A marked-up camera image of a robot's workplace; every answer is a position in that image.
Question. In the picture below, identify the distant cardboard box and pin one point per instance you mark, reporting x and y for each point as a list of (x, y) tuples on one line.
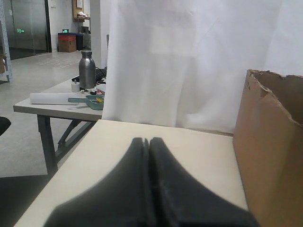
[(67, 42)]

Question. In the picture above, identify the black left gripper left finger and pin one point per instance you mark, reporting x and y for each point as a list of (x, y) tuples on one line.
[(120, 199)]

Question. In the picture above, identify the steel water bottle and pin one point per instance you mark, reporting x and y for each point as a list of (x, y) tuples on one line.
[(87, 70)]

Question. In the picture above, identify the grey side table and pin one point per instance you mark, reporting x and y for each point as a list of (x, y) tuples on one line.
[(82, 120)]

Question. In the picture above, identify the white small cup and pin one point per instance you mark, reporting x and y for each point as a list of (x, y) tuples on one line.
[(75, 86)]

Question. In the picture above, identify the teal plastic scoop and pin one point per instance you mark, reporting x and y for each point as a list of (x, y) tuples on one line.
[(95, 102)]

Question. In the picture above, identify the grey metal shelf rack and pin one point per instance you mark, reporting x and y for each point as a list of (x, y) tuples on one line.
[(5, 44)]

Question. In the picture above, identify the rolled white paper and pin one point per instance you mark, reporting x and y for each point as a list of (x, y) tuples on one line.
[(52, 98)]

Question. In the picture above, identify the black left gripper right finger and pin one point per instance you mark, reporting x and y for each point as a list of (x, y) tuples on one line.
[(182, 201)]

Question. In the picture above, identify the large torn cardboard box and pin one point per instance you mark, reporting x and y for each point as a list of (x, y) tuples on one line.
[(268, 142)]

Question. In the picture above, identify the white backdrop curtain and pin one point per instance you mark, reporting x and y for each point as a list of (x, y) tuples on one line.
[(182, 63)]

